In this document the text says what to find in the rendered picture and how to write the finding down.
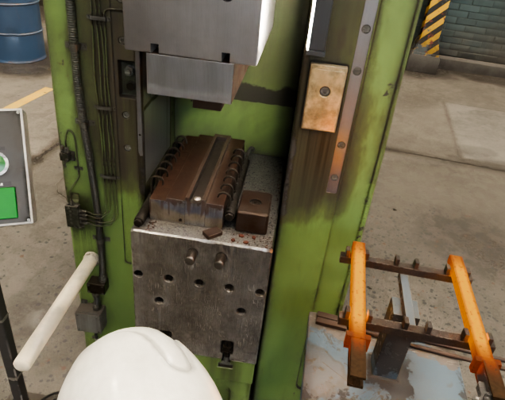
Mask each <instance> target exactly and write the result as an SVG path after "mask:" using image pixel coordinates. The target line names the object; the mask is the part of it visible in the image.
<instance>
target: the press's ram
mask: <svg viewBox="0 0 505 400"><path fill-rule="evenodd" d="M275 5H276V0H122V7H123V24H124V42H125V49H127V50H133V51H139V52H153V51H154V50H155V49H156V48H158V47H159V54H164V55H170V56H182V57H187V58H194V59H201V60H212V61H218V62H222V61H223V59H224V58H225V56H226V54H227V53H230V57H229V62H230V63H236V64H243V65H249V66H256V65H257V64H258V61H259V59H260V56H261V53H262V51H263V50H264V46H265V44H266V42H267V39H268V36H269V34H270V32H271V30H272V26H273V20H274V13H275Z"/></svg>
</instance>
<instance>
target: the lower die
mask: <svg viewBox="0 0 505 400"><path fill-rule="evenodd" d="M217 137H224V138H227V140H226V143H225V145H224V147H223V149H222V153H221V155H220V157H219V159H218V162H217V164H216V167H215V169H214V172H213V174H212V176H211V179H210V181H209V184H208V186H207V188H206V192H205V194H204V196H203V198H202V203H201V204H197V203H191V202H190V201H189V197H190V195H191V192H192V191H193V189H194V187H195V184H196V182H197V180H198V178H199V175H200V173H201V171H202V168H203V166H204V164H205V162H206V159H207V157H208V155H209V154H210V150H211V149H212V147H213V145H214V142H215V140H216V138H217ZM186 138H187V144H185V143H186V141H185V139H184V141H183V146H184V150H182V145H181V146H180V148H179V150H180V157H179V153H178V152H177V153H176V154H175V157H176V159H177V162H176V163H175V159H174V158H173V160H172V161H171V163H172V166H173V170H171V166H170V164H169V166H168V169H167V171H168V177H166V172H165V173H164V175H163V177H162V178H163V179H164V185H163V186H162V181H161V180H160V181H159V183H158V185H157V186H156V189H155V190H154V191H153V193H152V195H151V197H150V199H149V211H150V219H156V220H161V221H171V222H177V223H182V224H184V223H185V224H189V225H198V226H205V227H209V228H213V227H215V226H217V227H218V228H219V229H222V226H223V224H224V221H225V219H226V218H225V212H226V207H227V205H228V202H229V197H228V195H226V194H221V195H220V196H219V198H217V195H218V193H220V192H222V191H225V192H227V193H229V194H231V187H229V186H224V187H223V188H222V190H221V189H220V186H221V185H222V184H223V183H229V184H231V185H232V186H233V184H234V181H233V179H231V178H227V179H226V180H225V181H223V179H224V177H225V176H227V175H232V176H233V177H234V178H236V176H237V173H236V172H235V171H228V174H226V170H227V169H229V168H234V169H236V170H237V171H238V168H239V167H238V165H237V164H236V163H232V164H231V165H230V167H228V165H229V163H230V162H231V161H237V162H238V163H239V164H241V159H240V158H239V157H237V156H235V157H233V160H231V159H230V158H231V156H233V155H239V156H241V157H242V156H243V153H242V151H239V150H237V151H235V154H233V150H234V149H236V148H241V149H242V150H245V140H238V139H233V138H231V136H226V135H220V134H215V135H214V137H212V136H206V135H199V137H193V136H186ZM180 218H181V219H182V221H179V219H180Z"/></svg>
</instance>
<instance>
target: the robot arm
mask: <svg viewBox="0 0 505 400"><path fill-rule="evenodd" d="M476 376H477V379H478V383H477V385H476V392H477V395H478V396H476V395H475V396H474V397H473V399H472V400H492V399H493V397H492V393H491V390H490V386H489V384H488V378H487V376H486V372H485V370H484V365H483V364H481V365H480V367H479V369H478V371H477V373H476ZM57 400H222V396H221V395H220V393H219V391H218V388H217V387H216V385H215V383H214V381H213V379H212V378H211V377H210V375H209V373H208V372H207V370H206V369H205V368H204V366H203V365H202V364H201V363H200V362H199V360H198V359H197V358H196V357H195V355H194V354H193V353H192V352H191V351H190V350H189V349H188V348H187V347H185V346H184V345H183V344H182V343H181V342H180V341H178V340H173V339H172V338H170V337H168V336H167V335H165V334H164V333H162V332H161V331H159V330H156V329H152V328H147V327H131V328H126V329H119V330H117V331H114V332H112V333H109V334H107V335H105V336H104V337H101V338H100V339H98V340H97V341H95V342H94V343H93V344H91V345H89V346H88V347H87V348H85V349H84V350H83V351H82V352H81V353H80V355H79V356H78V358H77V359H76V361H75V362H74V363H73V365H72V367H71V369H70V371H69V372H68V374H67V376H66V379H65V380H64V383H63V385H62V387H61V389H60V392H59V395H58V398H57Z"/></svg>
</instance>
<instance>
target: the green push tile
mask: <svg viewBox="0 0 505 400"><path fill-rule="evenodd" d="M10 218H18V210H17V195H16V187H3V188H0V220H1V219H10Z"/></svg>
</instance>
